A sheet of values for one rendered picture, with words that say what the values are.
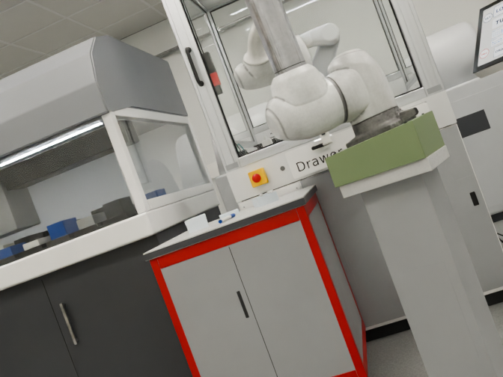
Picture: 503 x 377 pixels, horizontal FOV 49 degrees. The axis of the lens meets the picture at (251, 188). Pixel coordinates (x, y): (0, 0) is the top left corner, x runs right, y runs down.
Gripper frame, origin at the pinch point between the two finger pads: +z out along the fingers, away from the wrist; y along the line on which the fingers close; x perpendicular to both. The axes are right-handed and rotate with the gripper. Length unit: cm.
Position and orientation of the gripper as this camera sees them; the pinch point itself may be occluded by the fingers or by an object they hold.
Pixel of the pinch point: (327, 141)
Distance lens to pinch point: 206.3
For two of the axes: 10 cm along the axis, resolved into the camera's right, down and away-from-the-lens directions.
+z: 3.5, 9.4, 0.1
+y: 1.8, -0.8, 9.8
